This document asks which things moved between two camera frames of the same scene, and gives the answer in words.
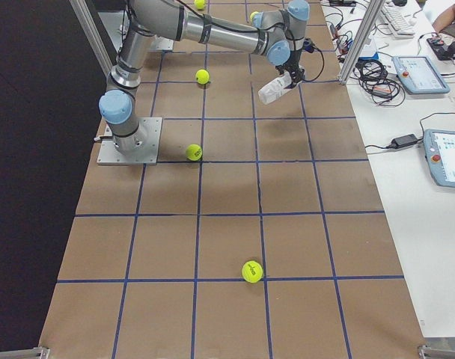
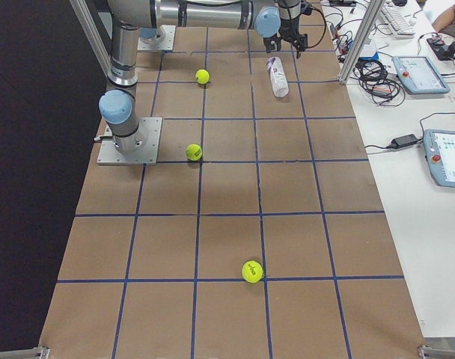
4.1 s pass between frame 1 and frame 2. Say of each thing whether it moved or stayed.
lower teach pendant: stayed
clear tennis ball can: moved
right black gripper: moved
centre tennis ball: stayed
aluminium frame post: stayed
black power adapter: stayed
